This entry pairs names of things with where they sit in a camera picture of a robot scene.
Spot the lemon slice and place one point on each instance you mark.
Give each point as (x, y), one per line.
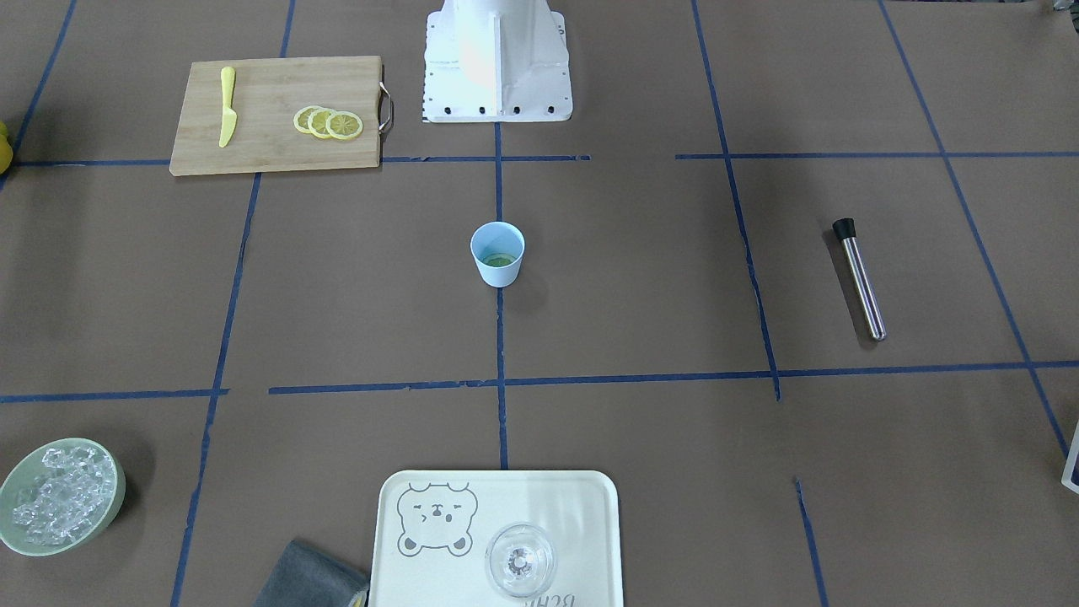
(302, 118)
(344, 125)
(497, 260)
(317, 123)

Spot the light blue plastic cup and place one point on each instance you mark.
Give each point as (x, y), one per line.
(498, 249)

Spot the steel muddler black tip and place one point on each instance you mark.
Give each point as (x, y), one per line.
(845, 231)

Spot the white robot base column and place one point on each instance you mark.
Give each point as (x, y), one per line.
(496, 62)

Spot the cream bear serving tray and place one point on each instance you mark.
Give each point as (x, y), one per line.
(433, 529)

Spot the clear wine glass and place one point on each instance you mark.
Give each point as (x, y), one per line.
(521, 561)

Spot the wooden cutting board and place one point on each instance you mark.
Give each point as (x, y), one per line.
(267, 93)

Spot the dark grey folded cloth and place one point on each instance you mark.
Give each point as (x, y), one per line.
(305, 576)

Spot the yellow plastic knife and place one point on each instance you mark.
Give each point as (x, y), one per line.
(229, 117)

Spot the green bowl of ice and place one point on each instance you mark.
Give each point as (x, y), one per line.
(60, 497)

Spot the white wire cup rack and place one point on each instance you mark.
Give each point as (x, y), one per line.
(1068, 478)

